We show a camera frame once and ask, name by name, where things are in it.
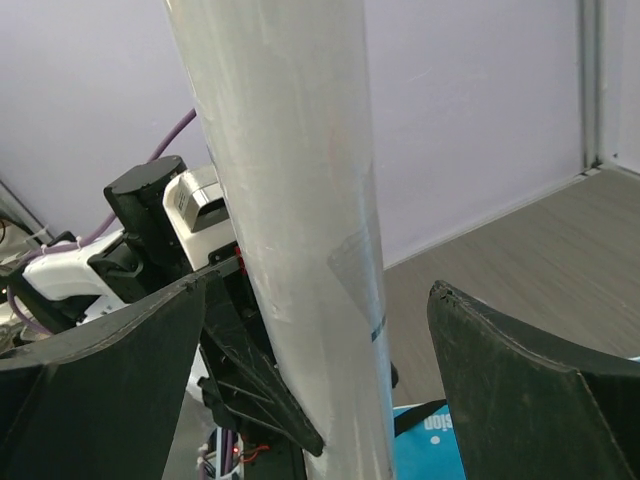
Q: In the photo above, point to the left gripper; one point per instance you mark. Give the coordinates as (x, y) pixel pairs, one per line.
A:
(242, 385)

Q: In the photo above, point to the white shuttlecock tube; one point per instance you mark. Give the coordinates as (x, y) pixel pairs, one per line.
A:
(282, 92)

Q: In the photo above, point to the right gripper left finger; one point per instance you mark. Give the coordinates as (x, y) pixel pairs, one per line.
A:
(102, 400)

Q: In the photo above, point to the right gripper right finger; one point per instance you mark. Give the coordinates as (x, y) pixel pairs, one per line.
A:
(474, 341)

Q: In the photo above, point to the blue racket bag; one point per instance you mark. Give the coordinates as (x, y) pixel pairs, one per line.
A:
(425, 440)

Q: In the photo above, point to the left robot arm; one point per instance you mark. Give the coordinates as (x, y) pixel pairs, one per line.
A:
(67, 283)

